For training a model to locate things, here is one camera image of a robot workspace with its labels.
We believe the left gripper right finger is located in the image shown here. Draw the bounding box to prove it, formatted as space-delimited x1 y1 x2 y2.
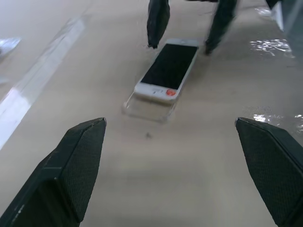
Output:
234 117 303 227

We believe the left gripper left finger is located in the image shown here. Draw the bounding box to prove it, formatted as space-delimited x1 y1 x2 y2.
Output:
0 117 107 227

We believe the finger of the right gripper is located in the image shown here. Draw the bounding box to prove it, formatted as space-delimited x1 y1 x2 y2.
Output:
146 0 171 50
204 0 239 55

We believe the white smartphone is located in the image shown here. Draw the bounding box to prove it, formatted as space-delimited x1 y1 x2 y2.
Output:
134 39 199 103
122 89 178 123

